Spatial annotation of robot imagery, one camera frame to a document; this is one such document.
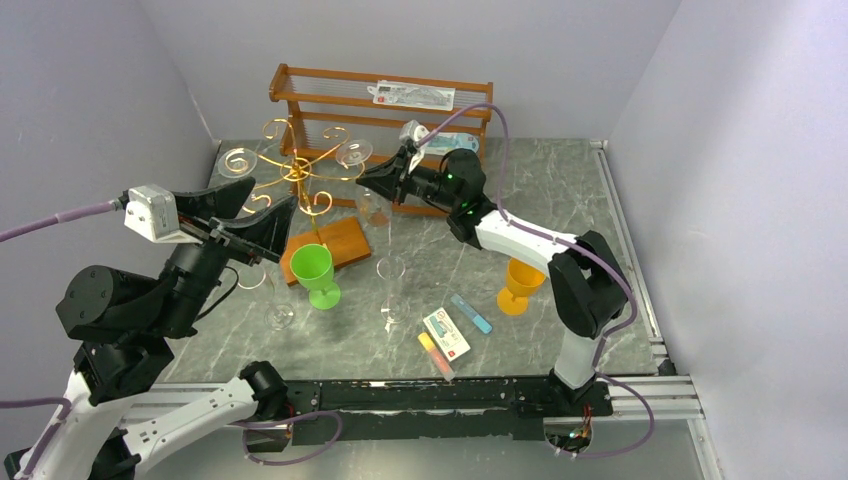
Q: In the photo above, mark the clear champagne flute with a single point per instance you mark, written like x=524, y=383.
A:
x=391, y=269

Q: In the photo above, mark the yellow pink marker pen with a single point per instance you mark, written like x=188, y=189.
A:
x=436, y=357

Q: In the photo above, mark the gold wire wine glass rack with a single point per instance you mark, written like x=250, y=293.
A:
x=344, y=238

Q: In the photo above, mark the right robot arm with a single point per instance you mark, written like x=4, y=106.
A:
x=588, y=285

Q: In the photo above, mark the blue marker pen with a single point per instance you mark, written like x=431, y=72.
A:
x=475, y=317

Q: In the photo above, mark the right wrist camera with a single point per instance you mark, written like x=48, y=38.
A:
x=411, y=135

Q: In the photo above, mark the green plastic goblet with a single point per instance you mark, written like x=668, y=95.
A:
x=314, y=269

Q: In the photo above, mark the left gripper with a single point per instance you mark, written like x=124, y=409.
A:
x=267, y=234

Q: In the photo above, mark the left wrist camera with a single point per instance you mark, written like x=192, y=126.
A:
x=151, y=212

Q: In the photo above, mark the blue packaged item lower shelf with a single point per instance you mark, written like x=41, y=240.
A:
x=443, y=143

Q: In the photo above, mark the wooden two-tier shelf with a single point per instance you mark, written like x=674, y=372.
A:
x=327, y=107

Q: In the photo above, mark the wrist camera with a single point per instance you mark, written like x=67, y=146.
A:
x=151, y=212
x=411, y=135

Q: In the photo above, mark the black base frame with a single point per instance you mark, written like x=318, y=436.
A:
x=359, y=410

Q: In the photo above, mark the clear wine glass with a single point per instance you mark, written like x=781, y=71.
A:
x=372, y=208
x=258, y=286
x=237, y=163

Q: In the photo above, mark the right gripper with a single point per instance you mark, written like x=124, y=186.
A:
x=405, y=183

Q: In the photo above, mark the orange plastic goblet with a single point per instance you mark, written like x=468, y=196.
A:
x=521, y=282

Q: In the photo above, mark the small white teal box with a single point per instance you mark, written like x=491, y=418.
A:
x=446, y=334

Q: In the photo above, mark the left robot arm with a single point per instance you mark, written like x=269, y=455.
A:
x=124, y=323

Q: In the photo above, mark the packaged item top shelf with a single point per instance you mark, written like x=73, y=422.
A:
x=408, y=95

